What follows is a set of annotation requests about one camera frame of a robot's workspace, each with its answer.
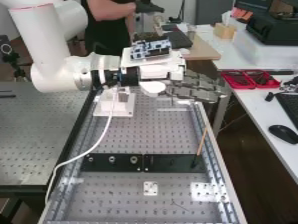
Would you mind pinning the white desk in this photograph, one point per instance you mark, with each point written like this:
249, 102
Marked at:
266, 116

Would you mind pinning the clear box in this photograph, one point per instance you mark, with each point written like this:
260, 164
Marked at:
213, 160

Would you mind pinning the black plate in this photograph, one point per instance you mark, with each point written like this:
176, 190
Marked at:
168, 163

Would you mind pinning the black keyboard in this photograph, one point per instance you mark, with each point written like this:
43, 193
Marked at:
290, 108

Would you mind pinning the black computer mouse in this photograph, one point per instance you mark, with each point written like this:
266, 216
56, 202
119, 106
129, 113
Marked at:
282, 133

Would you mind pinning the small white square part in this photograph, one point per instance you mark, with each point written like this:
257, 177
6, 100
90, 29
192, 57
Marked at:
151, 188

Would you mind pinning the person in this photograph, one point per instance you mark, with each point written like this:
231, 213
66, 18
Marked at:
104, 23

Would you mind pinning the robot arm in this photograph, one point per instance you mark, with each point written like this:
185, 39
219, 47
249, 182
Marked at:
48, 36

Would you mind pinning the wooden block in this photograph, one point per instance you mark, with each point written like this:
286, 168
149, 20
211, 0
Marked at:
224, 31

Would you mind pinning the thin stick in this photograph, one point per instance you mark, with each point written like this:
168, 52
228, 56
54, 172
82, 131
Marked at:
201, 143

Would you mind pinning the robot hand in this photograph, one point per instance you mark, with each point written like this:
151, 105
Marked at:
153, 68

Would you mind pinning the black machine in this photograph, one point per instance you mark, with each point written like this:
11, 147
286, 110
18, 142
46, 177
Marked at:
274, 23

